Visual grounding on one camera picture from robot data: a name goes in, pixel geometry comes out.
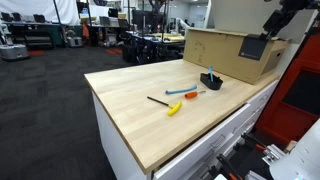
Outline short blue rope piece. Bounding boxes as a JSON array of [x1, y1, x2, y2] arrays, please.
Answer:
[[165, 83, 198, 96]]

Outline black cluttered work table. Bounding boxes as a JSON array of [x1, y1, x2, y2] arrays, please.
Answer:
[[121, 30, 186, 65]]

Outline black camera on stand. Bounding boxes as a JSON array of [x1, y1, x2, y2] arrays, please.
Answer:
[[262, 0, 320, 38]]

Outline silver metal pot machine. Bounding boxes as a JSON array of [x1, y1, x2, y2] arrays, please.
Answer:
[[65, 29, 84, 48]]

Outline black pen holder cup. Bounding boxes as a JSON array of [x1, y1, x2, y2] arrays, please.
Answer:
[[199, 72, 224, 91]]

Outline white drawer cabinet under table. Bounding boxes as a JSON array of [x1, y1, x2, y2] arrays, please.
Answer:
[[91, 79, 280, 180]]

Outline silver metal bracket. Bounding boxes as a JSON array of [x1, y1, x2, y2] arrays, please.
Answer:
[[262, 143, 287, 166]]

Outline black and orange clamp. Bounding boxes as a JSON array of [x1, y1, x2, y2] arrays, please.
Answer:
[[208, 153, 244, 180]]

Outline grey flat machine on floor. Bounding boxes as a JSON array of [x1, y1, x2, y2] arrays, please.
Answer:
[[0, 43, 30, 61]]

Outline large cardboard box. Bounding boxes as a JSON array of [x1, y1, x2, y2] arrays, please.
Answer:
[[182, 27, 290, 85]]

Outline white backdrop curtain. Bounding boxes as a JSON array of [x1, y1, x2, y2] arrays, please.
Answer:
[[0, 0, 81, 26]]

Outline black desk with chairs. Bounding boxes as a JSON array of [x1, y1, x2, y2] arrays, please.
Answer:
[[0, 11, 65, 50]]

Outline red metal frame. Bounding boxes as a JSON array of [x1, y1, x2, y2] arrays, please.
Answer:
[[254, 32, 320, 145]]

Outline orange marker pen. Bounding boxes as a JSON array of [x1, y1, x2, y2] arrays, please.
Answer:
[[184, 89, 207, 100]]

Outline yellow T-handle hex key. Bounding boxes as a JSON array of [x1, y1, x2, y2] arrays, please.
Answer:
[[146, 96, 183, 117]]

